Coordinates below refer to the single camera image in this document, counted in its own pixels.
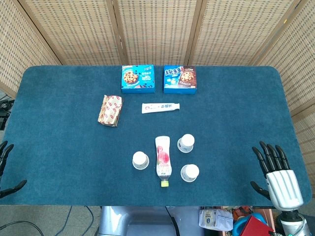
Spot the blue plastic object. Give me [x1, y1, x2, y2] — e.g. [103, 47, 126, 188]
[232, 213, 268, 236]

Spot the white paper cup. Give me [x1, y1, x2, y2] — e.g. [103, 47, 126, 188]
[180, 164, 200, 182]
[177, 133, 195, 153]
[132, 151, 150, 171]

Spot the woven bamboo screen panel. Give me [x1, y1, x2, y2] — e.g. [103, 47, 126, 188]
[253, 0, 315, 173]
[18, 0, 128, 66]
[0, 0, 62, 98]
[188, 0, 303, 66]
[112, 0, 204, 66]

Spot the black cable on torso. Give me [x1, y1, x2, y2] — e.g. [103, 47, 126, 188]
[164, 206, 178, 236]

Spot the gold and red snack wrapper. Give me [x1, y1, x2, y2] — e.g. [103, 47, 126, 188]
[97, 94, 124, 128]

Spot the red box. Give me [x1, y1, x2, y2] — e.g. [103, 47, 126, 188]
[240, 214, 274, 236]

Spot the blue carpet table mat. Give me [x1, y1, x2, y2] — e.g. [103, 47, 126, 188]
[0, 65, 312, 207]

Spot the silver robot torso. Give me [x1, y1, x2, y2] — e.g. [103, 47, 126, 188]
[97, 206, 205, 236]

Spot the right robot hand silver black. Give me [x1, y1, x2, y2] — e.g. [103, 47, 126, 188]
[250, 141, 305, 211]

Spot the blue floor cable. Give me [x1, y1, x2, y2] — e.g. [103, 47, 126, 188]
[59, 206, 73, 236]

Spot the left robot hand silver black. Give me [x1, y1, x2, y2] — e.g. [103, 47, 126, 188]
[0, 141, 28, 199]

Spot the white toothpaste tube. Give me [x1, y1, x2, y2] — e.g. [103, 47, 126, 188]
[141, 102, 181, 114]

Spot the white and blue bag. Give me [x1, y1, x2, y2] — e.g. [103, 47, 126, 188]
[198, 208, 234, 232]

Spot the drink bottle with pink label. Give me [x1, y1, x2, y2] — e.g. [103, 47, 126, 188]
[155, 136, 172, 188]

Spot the black equipment with cables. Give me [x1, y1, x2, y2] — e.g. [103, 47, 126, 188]
[0, 95, 15, 131]

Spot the black floor cable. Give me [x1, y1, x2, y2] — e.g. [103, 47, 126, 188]
[84, 206, 95, 236]
[0, 220, 45, 236]

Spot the light blue cookie box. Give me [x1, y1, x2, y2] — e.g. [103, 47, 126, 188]
[121, 64, 156, 94]

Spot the blue and brown cookie box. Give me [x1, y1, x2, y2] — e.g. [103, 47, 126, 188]
[163, 65, 197, 95]

